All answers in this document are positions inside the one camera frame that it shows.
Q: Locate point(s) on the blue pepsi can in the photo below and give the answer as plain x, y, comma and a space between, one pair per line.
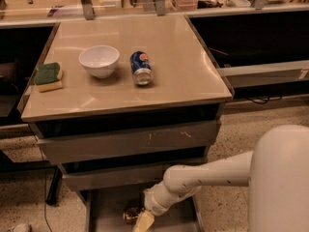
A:
141, 70

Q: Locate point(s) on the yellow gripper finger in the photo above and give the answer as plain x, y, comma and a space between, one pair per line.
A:
144, 222

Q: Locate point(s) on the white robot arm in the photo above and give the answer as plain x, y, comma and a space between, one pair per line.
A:
276, 173

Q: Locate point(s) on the grey drawer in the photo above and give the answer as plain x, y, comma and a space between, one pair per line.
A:
122, 176
123, 143

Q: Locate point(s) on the white bowl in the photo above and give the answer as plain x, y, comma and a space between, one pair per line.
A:
99, 61

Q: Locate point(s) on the top grey drawer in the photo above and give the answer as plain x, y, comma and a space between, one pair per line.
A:
123, 143

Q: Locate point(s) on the open bottom drawer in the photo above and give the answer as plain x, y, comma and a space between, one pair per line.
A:
106, 206

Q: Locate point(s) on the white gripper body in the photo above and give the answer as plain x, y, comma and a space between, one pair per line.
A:
152, 205

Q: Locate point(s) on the green yellow sponge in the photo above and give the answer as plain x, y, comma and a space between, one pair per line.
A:
48, 77

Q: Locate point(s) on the grey drawer cabinet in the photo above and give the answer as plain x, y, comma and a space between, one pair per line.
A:
186, 86

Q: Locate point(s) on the middle grey drawer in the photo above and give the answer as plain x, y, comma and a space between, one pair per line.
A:
122, 176

